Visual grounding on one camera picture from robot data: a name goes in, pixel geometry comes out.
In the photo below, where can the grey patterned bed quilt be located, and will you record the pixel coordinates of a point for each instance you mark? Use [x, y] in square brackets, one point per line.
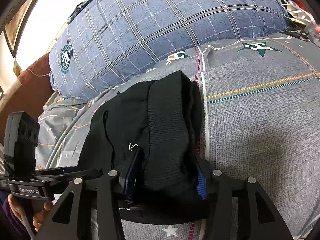
[261, 118]

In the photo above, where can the blue plaid pillow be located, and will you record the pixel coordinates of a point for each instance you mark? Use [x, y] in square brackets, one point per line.
[111, 41]

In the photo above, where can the framed painting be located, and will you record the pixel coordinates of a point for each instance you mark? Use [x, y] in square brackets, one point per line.
[13, 30]

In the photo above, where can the clear plastic bag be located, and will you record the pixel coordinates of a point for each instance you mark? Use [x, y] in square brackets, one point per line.
[312, 30]

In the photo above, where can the person left hand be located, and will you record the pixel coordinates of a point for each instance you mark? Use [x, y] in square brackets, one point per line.
[19, 211]

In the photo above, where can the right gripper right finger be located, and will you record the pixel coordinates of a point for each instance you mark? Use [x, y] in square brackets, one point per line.
[238, 209]

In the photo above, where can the black pants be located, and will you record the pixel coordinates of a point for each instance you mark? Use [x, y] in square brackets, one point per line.
[149, 133]

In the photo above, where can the brown headboard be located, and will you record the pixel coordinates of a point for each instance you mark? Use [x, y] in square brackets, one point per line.
[28, 93]

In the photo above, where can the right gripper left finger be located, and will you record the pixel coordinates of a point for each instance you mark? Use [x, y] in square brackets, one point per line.
[70, 218]

